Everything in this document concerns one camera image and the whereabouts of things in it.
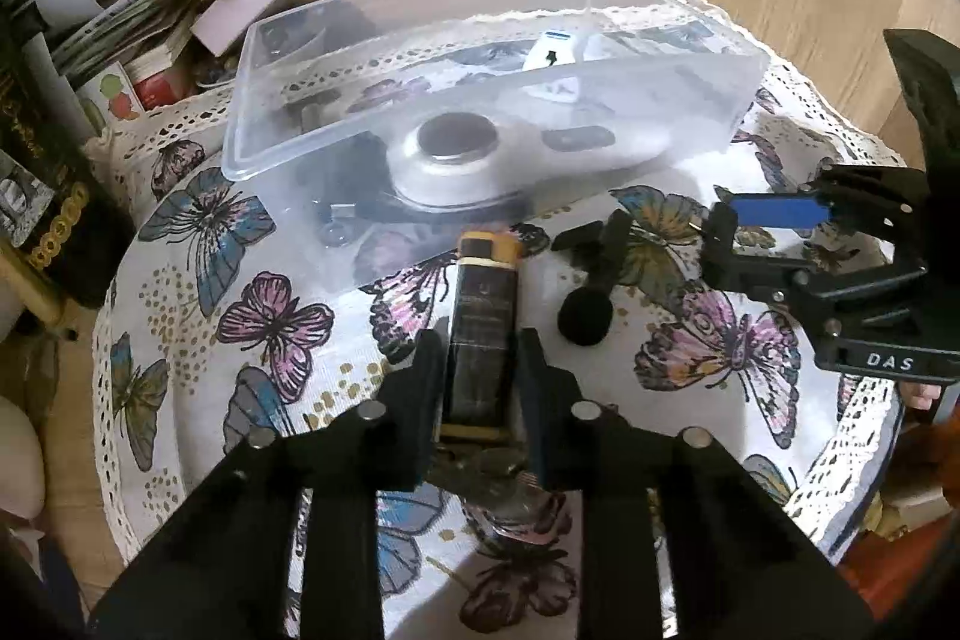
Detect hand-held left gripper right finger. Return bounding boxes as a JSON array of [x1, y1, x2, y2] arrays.
[[517, 329, 878, 640]]

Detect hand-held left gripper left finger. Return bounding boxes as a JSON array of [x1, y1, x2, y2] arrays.
[[86, 331, 445, 640]]

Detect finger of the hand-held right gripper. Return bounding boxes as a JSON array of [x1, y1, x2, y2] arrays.
[[701, 203, 929, 311], [731, 164, 927, 229]]

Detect clear plastic container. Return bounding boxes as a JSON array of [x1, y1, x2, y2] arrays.
[[221, 0, 771, 296]]

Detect person's right hand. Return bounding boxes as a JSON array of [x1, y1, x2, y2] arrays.
[[898, 379, 942, 423]]

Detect butterfly print tablecloth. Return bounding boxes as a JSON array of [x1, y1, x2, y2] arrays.
[[90, 0, 925, 640]]

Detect white device with dark disc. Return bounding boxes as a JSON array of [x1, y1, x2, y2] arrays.
[[384, 111, 672, 214]]

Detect small white adapter blue mark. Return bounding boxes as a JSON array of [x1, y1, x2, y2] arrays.
[[523, 29, 595, 90]]

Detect red and white packet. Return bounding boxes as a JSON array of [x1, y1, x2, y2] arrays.
[[124, 59, 190, 111]]

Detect white rounded object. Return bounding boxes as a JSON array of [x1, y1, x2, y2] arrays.
[[0, 398, 47, 522]]

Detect dark box with gold print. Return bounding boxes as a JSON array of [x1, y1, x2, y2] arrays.
[[0, 29, 137, 311]]

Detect white cardboard box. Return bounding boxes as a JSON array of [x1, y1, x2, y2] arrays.
[[189, 0, 295, 58]]

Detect card with fruit print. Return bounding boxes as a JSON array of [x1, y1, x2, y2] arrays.
[[75, 61, 145, 125]]

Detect stack of printed papers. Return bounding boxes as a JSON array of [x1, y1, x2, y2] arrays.
[[49, 0, 200, 82]]

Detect black gadget with cable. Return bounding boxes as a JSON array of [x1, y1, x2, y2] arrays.
[[255, 1, 398, 251]]

